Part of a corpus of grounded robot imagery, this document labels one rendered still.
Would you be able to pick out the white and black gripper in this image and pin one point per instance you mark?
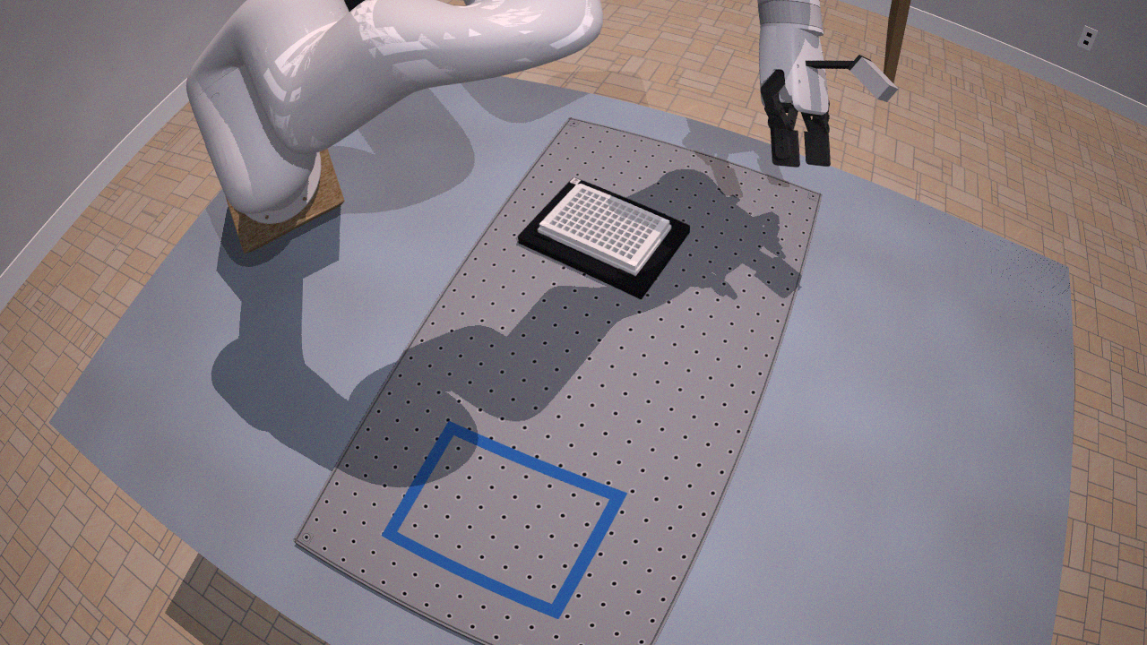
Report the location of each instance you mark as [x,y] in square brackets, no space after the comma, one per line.
[783,61]

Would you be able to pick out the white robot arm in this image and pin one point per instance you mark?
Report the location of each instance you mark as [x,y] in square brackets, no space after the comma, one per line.
[317,77]

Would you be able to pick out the blue taped rectangular outline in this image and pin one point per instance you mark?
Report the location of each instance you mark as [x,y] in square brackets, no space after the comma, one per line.
[615,496]

